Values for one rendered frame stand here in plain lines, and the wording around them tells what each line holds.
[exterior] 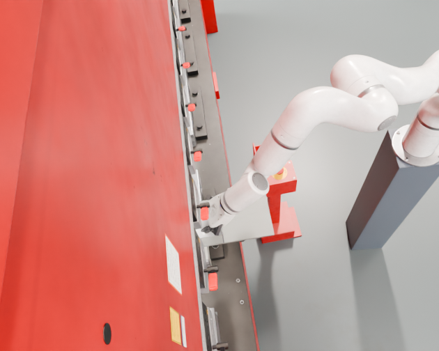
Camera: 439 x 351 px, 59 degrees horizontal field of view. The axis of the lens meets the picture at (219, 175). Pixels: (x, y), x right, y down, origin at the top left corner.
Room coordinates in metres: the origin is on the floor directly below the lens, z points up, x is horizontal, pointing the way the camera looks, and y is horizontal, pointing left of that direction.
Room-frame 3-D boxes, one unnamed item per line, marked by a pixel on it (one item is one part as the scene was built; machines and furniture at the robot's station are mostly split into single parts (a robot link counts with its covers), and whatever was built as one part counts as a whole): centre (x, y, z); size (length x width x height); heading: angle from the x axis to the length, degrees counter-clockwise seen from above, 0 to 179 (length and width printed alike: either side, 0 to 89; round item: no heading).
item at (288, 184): (0.86, -0.26, 0.75); 0.20 x 0.16 x 0.18; 177
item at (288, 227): (0.86, -0.29, 0.06); 0.25 x 0.20 x 0.12; 87
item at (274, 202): (0.86, -0.26, 0.39); 0.06 x 0.06 x 0.54; 87
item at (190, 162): (0.75, 0.12, 1.26); 0.15 x 0.09 x 0.17; 176
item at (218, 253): (0.61, 0.07, 0.89); 0.30 x 0.05 x 0.03; 176
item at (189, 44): (1.57, 0.00, 0.89); 0.30 x 0.05 x 0.03; 176
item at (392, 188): (0.67, -0.77, 0.50); 0.18 x 0.18 x 1.00; 80
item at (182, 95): (0.94, 0.10, 1.26); 0.15 x 0.09 x 0.17; 176
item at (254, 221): (0.56, -0.02, 1.00); 0.26 x 0.18 x 0.01; 86
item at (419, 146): (0.67, -0.77, 1.09); 0.19 x 0.19 x 0.18
